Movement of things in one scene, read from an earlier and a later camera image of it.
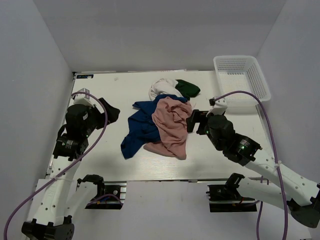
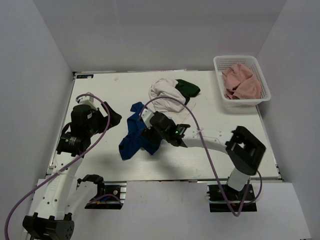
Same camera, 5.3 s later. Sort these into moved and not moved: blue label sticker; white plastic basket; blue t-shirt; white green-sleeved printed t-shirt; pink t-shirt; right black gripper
Moved: right black gripper; pink t-shirt; blue t-shirt
Not moved: white plastic basket; blue label sticker; white green-sleeved printed t-shirt
